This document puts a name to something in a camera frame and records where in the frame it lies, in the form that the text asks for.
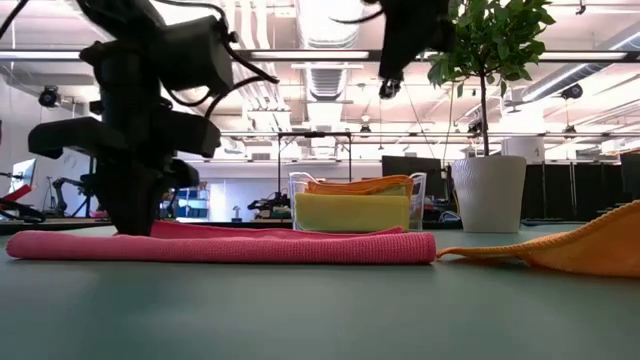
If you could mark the pink microfiber towel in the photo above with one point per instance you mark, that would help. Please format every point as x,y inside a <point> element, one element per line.
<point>225,247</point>

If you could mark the black partition panels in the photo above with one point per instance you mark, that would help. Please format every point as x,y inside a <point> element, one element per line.
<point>570,190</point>

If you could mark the black ceiling-mounted camera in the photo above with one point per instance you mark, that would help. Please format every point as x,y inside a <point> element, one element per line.
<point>571,91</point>
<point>389,90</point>
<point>50,96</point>

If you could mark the green leafy plant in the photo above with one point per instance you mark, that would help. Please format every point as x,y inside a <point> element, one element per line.
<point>490,40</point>

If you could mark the blue storage shelf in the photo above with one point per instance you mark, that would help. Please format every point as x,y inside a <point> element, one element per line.
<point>192,200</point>

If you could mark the black metal rig frame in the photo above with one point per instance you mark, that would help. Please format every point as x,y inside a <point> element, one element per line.
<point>315,134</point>

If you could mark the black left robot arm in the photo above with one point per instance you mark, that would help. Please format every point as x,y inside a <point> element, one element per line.
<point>120,17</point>

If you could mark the orange microfiber towel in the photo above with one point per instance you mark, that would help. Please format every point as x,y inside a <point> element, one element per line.
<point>360,185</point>
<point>590,245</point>

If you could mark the tilted computer screen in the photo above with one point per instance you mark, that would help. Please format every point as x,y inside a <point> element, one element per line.
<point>22,175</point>

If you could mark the black computer monitor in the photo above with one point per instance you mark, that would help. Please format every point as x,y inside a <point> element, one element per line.
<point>400,165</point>

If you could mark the green microfiber towel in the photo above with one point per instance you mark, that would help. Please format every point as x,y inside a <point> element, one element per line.
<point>392,190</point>

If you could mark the white ribbed plant pot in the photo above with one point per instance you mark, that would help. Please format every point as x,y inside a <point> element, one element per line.
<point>490,190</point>

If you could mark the green table mat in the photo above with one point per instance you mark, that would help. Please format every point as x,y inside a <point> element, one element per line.
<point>320,320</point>

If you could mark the clear plastic bin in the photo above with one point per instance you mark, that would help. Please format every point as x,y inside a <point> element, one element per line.
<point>418,200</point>

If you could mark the silver ventilation duct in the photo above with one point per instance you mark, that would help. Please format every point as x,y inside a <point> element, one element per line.
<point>327,30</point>

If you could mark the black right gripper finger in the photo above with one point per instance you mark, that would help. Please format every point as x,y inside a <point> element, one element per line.
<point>410,40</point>

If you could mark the red flat bar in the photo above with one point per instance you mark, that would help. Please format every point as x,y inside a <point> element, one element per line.
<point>15,192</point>

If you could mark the yellow microfiber towel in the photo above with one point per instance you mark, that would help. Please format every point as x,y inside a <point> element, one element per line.
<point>350,212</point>

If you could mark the black overhead frame bar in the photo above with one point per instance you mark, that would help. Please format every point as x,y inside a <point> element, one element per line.
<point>325,55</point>

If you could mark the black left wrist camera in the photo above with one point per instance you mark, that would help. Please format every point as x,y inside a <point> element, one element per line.
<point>192,55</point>

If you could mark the black lab robot arm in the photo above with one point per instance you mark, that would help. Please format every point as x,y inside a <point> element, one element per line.
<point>270,205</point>
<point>60,187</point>

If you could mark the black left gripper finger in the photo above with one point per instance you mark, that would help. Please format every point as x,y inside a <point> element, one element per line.
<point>145,195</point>
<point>120,195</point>

